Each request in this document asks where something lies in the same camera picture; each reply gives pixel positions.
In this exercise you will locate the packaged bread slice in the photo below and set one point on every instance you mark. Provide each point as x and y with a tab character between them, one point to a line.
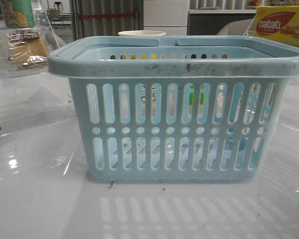
27	49

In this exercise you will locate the light blue plastic basket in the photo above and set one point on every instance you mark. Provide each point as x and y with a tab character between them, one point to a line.
176	107

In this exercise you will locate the left clear acrylic shelf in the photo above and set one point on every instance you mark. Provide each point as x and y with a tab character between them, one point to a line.
32	103

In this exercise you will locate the yellow nabati wafer box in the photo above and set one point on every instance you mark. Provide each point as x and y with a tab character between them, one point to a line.
284	13

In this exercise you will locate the green printed snack can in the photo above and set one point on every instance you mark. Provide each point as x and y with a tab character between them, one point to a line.
17	13

